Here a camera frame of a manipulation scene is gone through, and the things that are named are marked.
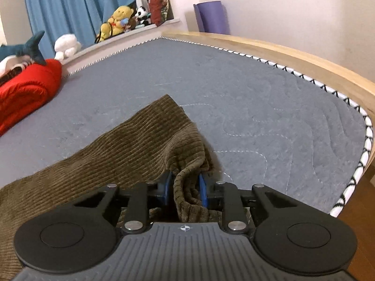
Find grey window sill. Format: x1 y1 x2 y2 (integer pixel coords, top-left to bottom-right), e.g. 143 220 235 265
63 18 181 74

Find grey quilted mattress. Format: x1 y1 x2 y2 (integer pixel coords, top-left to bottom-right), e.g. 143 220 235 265
0 36 374 217

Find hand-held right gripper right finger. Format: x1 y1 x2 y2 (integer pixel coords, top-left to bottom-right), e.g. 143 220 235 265
199 173 296 235

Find dark red cushion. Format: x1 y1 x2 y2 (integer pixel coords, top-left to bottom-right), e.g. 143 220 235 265
148 0 174 27

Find white plush toy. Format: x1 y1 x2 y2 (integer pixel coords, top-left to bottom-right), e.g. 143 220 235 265
54 33 82 61

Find blue curtain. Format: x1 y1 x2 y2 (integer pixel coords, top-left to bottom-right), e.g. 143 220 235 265
22 0 156 59

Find brown corduroy pants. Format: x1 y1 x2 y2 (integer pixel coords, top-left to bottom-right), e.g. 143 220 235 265
0 94 224 271

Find wooden bed frame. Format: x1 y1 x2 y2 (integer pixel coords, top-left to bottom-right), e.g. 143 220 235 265
161 30 375 183

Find yellow bear plush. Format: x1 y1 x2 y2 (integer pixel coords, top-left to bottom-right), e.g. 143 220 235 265
112 5 135 35

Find white pillow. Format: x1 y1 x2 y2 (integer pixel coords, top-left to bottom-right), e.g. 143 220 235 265
0 55 30 76

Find panda plush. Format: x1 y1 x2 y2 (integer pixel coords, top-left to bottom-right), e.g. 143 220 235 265
134 6 152 26

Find purple yoga mat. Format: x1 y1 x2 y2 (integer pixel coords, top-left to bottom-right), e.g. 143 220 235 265
193 0 231 35

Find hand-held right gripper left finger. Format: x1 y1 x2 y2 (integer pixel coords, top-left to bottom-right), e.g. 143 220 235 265
72 171 175 235

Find blue shark plush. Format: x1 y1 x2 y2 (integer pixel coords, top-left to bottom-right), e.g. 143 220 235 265
0 30 48 67

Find red folded comforter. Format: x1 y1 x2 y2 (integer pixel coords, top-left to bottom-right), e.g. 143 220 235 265
0 59 64 137

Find navy star-print folded blanket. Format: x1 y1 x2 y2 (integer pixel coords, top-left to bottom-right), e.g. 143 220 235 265
0 64 29 87

